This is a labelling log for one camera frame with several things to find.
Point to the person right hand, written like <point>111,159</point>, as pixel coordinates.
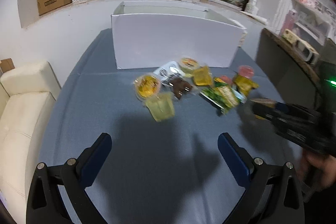
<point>320,168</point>

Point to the clear plastic drawer organizer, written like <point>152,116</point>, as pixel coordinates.
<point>311,20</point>

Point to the brown chocolate snack bag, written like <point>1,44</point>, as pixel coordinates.
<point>174,79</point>

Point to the white cardboard box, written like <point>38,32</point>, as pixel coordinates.
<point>147,34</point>

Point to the pale green jelly cup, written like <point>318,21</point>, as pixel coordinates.
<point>161,106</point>

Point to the blue grey table cloth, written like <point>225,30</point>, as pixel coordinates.
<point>157,172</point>

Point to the white plastic bottle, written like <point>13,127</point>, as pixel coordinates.
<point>251,7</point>

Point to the pink jelly cup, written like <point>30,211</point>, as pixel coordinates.
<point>225,79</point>
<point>246,71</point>

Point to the dark wooden side table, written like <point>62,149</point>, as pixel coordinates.
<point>296,81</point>

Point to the yellow orange jelly cup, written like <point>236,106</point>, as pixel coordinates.
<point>202,76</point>

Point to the yellow snack packet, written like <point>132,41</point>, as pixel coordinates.
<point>244,85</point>

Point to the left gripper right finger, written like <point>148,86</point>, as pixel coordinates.
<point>272,193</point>

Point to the orange lidded jelly cup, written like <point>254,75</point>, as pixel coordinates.
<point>188,66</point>

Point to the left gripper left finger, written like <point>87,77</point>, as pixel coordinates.
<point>45,204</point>

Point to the cream box on side table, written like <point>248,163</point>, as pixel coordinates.
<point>301,47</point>

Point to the green cracker packet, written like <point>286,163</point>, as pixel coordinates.
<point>223,97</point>

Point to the yellow lidded jelly cup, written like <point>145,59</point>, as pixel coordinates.
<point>146,86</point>

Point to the cream white sofa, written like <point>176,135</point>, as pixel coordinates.
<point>28,94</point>

